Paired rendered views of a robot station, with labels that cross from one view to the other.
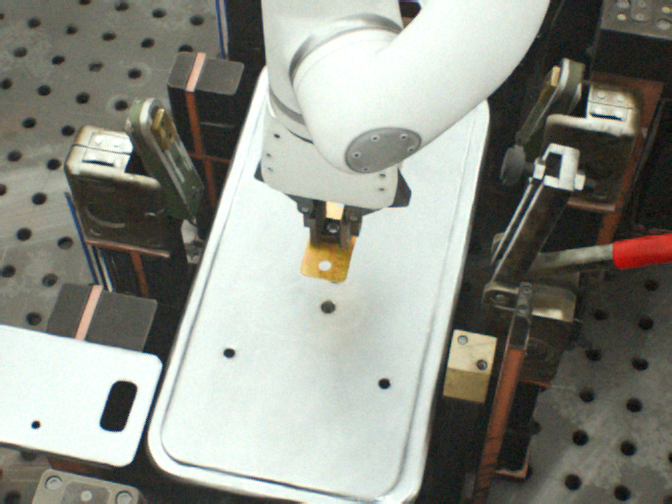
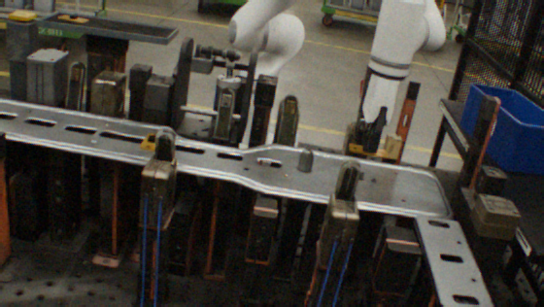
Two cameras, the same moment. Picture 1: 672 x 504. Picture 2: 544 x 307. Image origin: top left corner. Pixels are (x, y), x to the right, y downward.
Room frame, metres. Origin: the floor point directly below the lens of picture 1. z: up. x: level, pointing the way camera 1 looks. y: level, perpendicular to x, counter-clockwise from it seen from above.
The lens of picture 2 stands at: (1.01, 1.01, 1.53)
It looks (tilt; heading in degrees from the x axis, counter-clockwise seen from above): 25 degrees down; 256
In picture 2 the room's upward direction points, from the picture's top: 10 degrees clockwise
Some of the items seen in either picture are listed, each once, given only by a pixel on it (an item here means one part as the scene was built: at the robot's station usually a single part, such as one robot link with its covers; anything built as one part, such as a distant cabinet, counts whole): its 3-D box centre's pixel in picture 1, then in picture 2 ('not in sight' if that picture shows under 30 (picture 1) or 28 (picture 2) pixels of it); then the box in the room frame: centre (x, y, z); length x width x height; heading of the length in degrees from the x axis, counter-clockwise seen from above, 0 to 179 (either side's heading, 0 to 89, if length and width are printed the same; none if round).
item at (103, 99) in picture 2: not in sight; (105, 146); (1.13, -0.29, 0.89); 0.13 x 0.11 x 0.38; 77
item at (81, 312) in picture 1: (126, 390); (383, 292); (0.53, 0.20, 0.84); 0.11 x 0.10 x 0.28; 77
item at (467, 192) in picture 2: not in sight; (452, 254); (0.30, 0.07, 0.85); 0.12 x 0.03 x 0.30; 77
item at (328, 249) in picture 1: (333, 231); (368, 149); (0.55, 0.00, 1.07); 0.08 x 0.04 x 0.01; 167
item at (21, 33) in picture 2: not in sight; (23, 93); (1.41, -0.54, 0.92); 0.08 x 0.08 x 0.44; 77
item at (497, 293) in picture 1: (502, 294); not in sight; (0.50, -0.13, 1.06); 0.03 x 0.01 x 0.03; 77
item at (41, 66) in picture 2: not in sight; (49, 128); (1.29, -0.34, 0.90); 0.13 x 0.10 x 0.41; 77
